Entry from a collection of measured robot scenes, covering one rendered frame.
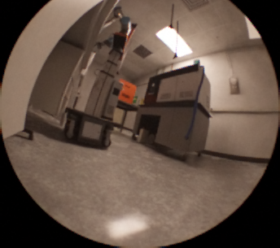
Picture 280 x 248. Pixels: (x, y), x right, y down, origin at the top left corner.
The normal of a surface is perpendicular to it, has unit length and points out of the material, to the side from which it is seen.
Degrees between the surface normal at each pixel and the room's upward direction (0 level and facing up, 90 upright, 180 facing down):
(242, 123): 90
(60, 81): 90
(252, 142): 90
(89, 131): 90
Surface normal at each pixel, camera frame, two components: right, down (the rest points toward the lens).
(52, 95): 0.58, 0.00
